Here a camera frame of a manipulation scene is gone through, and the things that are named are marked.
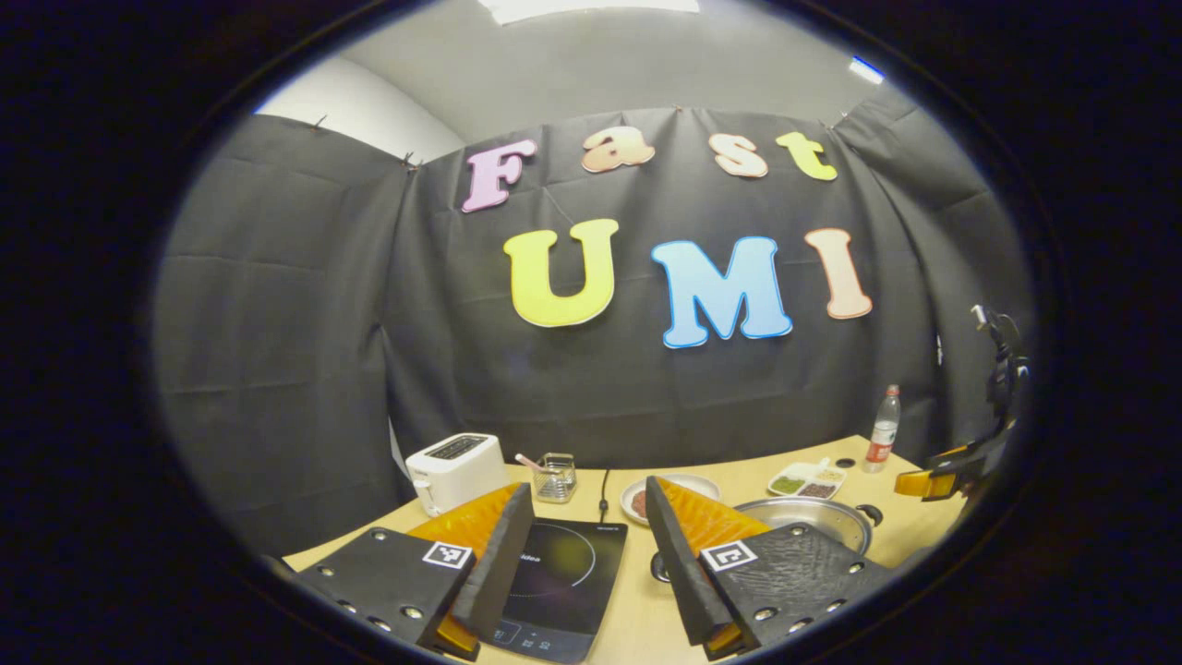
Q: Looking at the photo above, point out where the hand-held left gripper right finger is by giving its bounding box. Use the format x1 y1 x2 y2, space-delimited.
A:
644 476 895 661

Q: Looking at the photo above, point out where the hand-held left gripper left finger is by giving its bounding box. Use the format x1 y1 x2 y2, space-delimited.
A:
294 482 537 662

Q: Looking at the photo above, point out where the black induction cooktop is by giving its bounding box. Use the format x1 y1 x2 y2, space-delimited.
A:
480 519 629 664

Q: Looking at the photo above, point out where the steel pot with black handles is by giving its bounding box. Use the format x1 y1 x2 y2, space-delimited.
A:
651 497 885 585

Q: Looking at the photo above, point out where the plastic bottle with red label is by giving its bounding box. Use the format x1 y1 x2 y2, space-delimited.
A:
863 384 902 474

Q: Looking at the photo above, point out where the round white plate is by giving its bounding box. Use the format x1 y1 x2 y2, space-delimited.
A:
620 473 721 526

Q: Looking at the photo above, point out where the white toaster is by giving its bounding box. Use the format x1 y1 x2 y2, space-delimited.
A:
404 432 511 518

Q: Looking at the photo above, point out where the white divided dish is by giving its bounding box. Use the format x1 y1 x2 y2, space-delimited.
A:
767 459 848 501

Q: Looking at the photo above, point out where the black backdrop cloth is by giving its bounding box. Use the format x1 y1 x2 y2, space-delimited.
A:
152 88 1035 560

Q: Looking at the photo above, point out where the large ceiling light panel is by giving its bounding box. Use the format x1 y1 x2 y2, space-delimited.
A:
476 0 703 26

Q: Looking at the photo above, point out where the small wire mesh basket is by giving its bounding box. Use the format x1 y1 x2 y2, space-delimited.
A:
534 453 579 503

